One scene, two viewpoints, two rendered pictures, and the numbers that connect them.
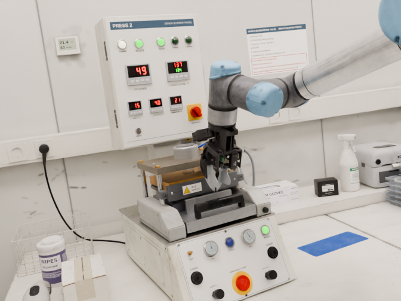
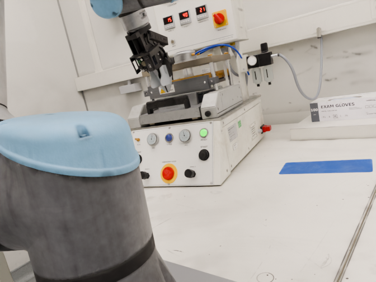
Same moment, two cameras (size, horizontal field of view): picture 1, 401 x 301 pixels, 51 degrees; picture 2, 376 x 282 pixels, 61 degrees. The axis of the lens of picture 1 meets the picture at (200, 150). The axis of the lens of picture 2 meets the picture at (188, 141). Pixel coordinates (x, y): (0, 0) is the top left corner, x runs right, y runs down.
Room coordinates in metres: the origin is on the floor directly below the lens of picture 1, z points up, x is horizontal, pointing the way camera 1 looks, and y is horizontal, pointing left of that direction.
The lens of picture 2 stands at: (0.58, -0.88, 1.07)
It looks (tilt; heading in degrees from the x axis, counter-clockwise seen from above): 12 degrees down; 55
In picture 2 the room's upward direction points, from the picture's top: 12 degrees counter-clockwise
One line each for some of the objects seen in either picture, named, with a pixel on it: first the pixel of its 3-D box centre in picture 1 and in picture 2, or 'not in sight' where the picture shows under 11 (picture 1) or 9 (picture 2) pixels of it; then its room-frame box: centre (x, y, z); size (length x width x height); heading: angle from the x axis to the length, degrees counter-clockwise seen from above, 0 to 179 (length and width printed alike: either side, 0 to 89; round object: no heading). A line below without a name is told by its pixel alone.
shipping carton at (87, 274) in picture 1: (85, 282); not in sight; (1.18, 0.39, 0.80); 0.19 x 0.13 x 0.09; 14
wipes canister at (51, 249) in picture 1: (53, 260); not in sight; (1.31, 0.52, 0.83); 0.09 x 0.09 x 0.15
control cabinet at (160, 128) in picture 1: (160, 113); (198, 23); (1.45, 0.12, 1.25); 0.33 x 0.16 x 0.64; 115
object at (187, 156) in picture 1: (189, 163); (196, 67); (1.33, 0.04, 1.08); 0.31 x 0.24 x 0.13; 115
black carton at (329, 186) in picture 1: (326, 186); not in sight; (1.78, -0.52, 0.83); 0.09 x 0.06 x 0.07; 89
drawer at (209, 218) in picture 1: (199, 202); (188, 103); (1.25, 0.03, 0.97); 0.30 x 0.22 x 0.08; 25
